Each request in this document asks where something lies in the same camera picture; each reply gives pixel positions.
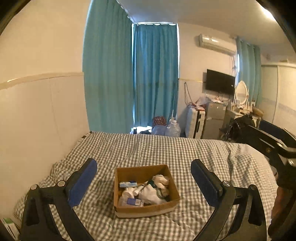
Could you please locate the white air conditioner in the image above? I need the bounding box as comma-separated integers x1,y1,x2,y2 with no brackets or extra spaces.
199,34,236,56

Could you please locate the black chair with clothes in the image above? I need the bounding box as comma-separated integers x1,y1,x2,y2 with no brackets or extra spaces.
221,114,255,143

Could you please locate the teal side curtain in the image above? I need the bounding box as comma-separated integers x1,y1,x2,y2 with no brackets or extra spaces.
236,37,262,106

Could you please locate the white oval mirror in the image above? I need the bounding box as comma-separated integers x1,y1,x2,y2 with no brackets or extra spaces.
235,80,248,105

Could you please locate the grey mini fridge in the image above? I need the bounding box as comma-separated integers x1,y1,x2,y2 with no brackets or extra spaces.
202,102,226,140

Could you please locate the black wall television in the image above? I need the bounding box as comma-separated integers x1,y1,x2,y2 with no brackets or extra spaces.
205,69,235,96

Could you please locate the person's right hand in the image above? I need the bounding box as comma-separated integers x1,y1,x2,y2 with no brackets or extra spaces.
268,186,293,237

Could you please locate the brown cardboard box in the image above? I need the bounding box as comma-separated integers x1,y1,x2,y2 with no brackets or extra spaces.
113,165,180,218

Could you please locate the grey checked bed cover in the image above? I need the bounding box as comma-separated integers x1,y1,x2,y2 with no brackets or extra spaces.
14,131,278,241

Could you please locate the clear water jug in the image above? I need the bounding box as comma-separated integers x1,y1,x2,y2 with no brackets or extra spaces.
165,119,181,137

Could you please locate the cream lace cloth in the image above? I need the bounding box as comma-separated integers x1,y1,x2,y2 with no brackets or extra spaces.
152,175,170,190

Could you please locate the grey white sock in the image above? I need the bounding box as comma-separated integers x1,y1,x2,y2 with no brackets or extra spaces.
118,187,135,207

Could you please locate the white suitcase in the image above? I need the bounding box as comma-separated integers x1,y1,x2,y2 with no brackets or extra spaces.
185,108,206,139

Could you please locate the white wardrobe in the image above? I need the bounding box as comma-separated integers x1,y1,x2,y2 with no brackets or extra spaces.
259,62,295,135

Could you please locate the blue Vinda tissue pack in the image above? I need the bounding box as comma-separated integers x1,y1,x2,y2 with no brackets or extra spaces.
119,181,137,188

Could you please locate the pale green folding hanger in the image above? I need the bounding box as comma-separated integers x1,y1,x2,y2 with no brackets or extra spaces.
148,180,170,199

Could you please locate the white plush toy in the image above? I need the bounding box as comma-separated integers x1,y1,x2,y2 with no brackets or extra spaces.
138,185,167,205

